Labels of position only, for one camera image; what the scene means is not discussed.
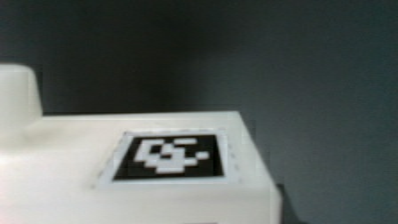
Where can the white drawer box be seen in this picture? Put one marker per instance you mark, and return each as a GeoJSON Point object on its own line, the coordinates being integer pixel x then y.
{"type": "Point", "coordinates": [127, 169]}

